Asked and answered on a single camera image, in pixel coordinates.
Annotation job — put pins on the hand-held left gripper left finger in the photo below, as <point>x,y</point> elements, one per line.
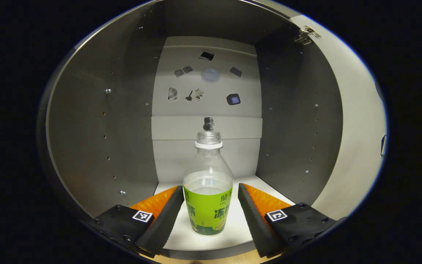
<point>165,220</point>

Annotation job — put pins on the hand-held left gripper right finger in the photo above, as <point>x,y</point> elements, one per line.
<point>256,223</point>

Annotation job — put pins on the green label bottle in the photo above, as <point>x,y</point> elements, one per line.
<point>207,209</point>

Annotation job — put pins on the grey cabinet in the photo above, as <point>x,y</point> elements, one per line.
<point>104,146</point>

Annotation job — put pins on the beige cabinet door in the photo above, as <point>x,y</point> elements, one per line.
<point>357,128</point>

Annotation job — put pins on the white cabinet shelf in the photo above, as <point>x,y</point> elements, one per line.
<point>238,229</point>

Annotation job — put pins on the metal door hinge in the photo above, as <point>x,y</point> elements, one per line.
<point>306,35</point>

